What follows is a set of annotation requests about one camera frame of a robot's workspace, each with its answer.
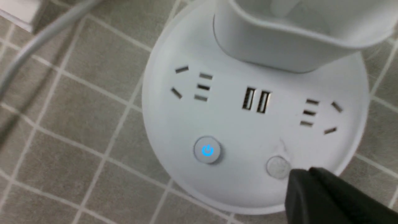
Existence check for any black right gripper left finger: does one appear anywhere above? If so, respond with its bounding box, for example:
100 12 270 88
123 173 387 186
285 169 350 224

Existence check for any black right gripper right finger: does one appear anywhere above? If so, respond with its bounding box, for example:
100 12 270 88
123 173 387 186
309 167 398 224

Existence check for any white desk lamp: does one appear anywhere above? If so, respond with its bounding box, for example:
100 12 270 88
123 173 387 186
142 0 397 215

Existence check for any grey checked tablecloth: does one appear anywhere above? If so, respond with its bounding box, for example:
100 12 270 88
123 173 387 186
0 0 398 224

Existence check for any large white bottom book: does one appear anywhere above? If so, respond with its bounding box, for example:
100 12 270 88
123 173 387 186
0 0 48 33

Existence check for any white lamp power cable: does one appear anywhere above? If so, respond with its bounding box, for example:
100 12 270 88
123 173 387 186
0 0 103 91

